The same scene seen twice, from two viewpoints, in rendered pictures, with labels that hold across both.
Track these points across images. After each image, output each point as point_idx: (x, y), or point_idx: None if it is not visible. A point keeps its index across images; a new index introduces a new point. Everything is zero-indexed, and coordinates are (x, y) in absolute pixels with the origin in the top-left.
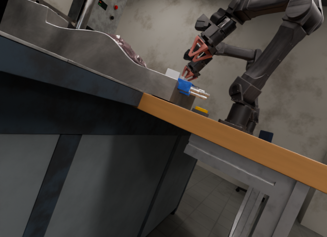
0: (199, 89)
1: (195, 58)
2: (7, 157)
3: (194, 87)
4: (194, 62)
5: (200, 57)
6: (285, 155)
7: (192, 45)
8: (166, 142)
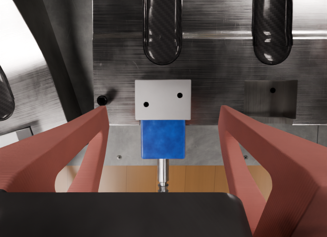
0: (159, 188)
1: (226, 127)
2: None
3: (157, 168)
4: (219, 131)
5: (231, 176)
6: None
7: (55, 127)
8: None
